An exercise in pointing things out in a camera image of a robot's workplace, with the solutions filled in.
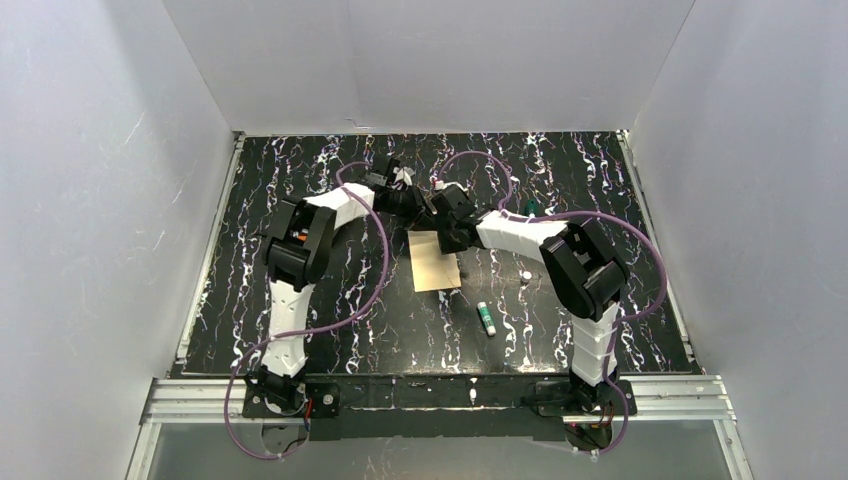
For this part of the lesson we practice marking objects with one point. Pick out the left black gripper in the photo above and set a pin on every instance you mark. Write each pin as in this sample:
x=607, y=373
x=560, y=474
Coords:
x=414, y=207

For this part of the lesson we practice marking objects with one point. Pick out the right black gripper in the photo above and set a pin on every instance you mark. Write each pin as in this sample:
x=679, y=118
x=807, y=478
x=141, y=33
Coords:
x=449, y=237

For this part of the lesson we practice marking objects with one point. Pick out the white envelope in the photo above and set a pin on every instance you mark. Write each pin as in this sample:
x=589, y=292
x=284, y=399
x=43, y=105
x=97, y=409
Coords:
x=431, y=269

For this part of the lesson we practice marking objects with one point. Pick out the white green glue stick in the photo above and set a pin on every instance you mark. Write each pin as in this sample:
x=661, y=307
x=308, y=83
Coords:
x=486, y=319

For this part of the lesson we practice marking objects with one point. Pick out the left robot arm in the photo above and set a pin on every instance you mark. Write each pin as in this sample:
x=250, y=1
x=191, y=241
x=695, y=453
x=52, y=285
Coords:
x=296, y=252

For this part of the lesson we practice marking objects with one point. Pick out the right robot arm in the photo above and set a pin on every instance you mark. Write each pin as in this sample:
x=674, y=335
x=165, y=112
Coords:
x=587, y=274

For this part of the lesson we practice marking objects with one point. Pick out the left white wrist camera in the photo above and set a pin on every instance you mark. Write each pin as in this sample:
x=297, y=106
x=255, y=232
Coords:
x=403, y=176

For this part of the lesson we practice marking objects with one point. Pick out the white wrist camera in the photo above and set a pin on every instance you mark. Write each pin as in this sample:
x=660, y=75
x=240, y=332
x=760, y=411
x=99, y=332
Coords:
x=445, y=183
x=403, y=176

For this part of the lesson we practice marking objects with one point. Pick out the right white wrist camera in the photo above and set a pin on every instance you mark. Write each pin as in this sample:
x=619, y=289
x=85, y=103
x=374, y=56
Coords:
x=445, y=183

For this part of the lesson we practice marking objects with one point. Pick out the green handled screwdriver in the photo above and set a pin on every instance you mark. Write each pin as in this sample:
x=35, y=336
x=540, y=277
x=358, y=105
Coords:
x=531, y=208

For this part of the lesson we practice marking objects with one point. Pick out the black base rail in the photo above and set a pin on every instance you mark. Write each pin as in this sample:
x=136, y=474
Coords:
x=346, y=406

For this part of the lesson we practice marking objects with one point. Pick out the aluminium table frame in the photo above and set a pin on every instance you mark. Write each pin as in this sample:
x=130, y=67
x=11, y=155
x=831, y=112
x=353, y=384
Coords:
x=662, y=397

